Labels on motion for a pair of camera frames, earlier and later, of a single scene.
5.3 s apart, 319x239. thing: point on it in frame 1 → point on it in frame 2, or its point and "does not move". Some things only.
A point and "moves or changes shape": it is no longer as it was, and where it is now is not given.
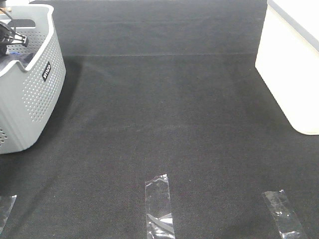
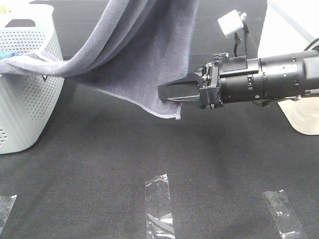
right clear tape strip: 288,226 does not move
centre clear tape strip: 159,218 does not move
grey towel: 23,59 moves or changes shape
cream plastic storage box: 287,59 does not move
